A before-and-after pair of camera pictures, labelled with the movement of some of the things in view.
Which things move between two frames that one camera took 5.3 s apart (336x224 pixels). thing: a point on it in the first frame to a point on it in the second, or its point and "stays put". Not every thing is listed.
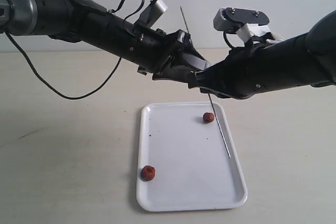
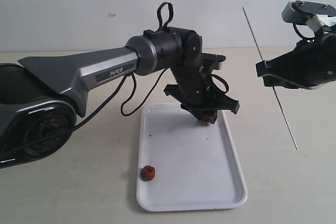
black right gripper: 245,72 to 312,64
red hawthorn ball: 208,117 stays put
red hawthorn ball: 147,172 stays put
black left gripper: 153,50 to 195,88
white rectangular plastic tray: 193,169 stays put
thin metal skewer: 209,95 to 273,87
